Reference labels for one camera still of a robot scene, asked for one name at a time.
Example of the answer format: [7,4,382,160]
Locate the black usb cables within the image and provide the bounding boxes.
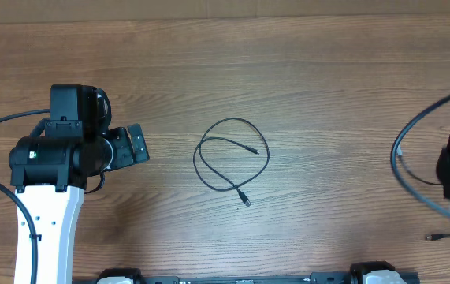
[192,117,270,208]

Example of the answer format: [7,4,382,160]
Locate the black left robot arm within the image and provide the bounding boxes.
[9,84,149,283]

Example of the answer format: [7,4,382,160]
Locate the black left camera cable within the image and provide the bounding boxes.
[0,108,52,284]

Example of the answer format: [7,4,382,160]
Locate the black camera cable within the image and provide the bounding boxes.
[0,108,52,284]
[389,82,450,232]

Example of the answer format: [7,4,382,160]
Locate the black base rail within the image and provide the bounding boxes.
[74,261,420,284]

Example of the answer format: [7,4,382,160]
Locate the black right camera cable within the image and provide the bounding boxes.
[389,82,450,232]

